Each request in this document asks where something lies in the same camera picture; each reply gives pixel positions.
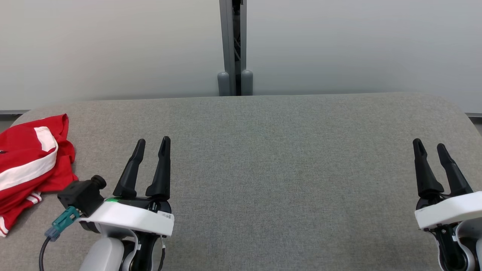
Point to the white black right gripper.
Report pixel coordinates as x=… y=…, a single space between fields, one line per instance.
x=448 y=210

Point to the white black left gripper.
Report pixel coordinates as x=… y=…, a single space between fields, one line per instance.
x=131 y=218

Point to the red shorts with white stripe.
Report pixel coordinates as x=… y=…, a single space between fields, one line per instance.
x=26 y=150

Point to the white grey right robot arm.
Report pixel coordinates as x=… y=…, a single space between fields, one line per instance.
x=461 y=248

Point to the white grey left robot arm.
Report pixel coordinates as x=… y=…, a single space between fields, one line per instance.
x=105 y=252

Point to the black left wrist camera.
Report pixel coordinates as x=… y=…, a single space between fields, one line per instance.
x=81 y=194

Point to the grey partition post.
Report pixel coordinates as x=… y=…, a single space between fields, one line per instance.
x=235 y=45

